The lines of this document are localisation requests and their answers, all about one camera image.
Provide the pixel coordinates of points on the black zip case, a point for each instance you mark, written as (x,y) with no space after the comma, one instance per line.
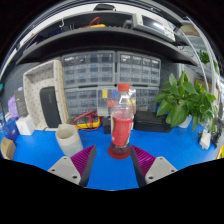
(50,106)

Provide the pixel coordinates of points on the small black labelled box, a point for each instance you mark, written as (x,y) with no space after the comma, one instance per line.
(106,126)

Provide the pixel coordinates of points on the blue carton box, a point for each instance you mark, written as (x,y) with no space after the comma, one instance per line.
(10,130)

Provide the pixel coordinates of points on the brown cardboard box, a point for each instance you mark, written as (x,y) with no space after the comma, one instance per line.
(7,148)

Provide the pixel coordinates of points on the grey-white ceramic mug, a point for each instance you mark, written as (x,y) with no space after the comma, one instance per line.
(70,141)

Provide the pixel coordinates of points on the green potted plant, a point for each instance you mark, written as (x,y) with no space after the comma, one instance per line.
(181,103)

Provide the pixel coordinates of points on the grey small-parts drawer cabinet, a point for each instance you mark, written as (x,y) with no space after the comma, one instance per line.
(80,101)
(138,68)
(146,98)
(88,68)

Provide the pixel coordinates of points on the dark grey carton box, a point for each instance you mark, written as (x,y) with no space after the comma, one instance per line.
(20,101)

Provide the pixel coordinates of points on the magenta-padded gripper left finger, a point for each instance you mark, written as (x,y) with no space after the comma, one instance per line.
(63,166)

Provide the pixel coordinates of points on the flat black pouch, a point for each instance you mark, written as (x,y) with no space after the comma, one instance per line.
(150,122)

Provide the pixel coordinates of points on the clear bottle with red drink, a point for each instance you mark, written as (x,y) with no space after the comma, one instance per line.
(121,128)

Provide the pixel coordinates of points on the small distant green plant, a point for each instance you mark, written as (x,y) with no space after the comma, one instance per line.
(204,56)

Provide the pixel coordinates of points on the purple plastic bag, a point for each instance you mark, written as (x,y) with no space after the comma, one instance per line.
(12,108)

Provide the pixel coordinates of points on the small white plug adapter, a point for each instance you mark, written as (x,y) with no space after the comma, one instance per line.
(205,139)

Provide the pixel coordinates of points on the white dotted storage tray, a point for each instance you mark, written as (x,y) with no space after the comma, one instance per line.
(33,86)

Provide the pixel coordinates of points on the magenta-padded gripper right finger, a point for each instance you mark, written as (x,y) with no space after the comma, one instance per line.
(160,166)

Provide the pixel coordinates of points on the clear compartment box coloured parts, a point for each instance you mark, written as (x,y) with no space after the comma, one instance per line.
(105,100)

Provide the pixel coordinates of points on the white carton box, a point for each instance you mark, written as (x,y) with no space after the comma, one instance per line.
(25,126)

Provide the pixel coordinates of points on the yellow multimeter with leads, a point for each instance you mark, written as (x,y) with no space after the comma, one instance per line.
(86,125)

